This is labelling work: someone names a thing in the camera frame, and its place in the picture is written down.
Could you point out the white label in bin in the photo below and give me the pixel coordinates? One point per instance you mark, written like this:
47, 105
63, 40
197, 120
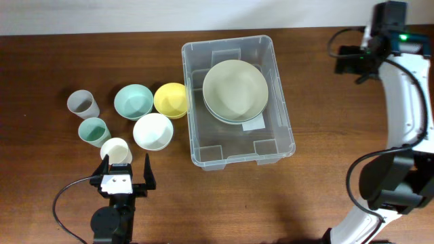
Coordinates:
254, 124

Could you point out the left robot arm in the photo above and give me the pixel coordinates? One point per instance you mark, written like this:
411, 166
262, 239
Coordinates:
114, 223

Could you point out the yellow bowl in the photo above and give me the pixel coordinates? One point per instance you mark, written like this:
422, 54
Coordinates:
170, 100

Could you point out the grey plastic cup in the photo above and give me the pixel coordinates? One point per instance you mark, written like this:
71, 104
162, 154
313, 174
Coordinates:
83, 104

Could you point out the clear plastic storage bin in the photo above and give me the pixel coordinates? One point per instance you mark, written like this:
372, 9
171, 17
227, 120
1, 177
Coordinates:
215, 144

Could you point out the green plastic cup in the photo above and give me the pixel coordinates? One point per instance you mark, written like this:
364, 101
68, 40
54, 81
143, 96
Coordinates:
94, 131

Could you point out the cream plate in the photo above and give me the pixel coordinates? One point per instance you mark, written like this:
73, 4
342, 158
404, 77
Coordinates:
236, 84

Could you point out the beige plate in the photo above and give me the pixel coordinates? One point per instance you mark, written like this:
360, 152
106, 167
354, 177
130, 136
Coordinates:
238, 116

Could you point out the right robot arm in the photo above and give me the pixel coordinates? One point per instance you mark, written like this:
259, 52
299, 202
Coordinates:
398, 179

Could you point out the white bowl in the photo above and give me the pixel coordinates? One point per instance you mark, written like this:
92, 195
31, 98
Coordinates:
153, 132

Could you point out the mint green bowl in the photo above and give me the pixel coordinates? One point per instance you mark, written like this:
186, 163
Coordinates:
134, 101

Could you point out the cream plastic cup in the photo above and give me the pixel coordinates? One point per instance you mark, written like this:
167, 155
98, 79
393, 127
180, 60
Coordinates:
117, 150

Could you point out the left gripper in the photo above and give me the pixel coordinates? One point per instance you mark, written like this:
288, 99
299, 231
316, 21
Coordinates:
141, 190

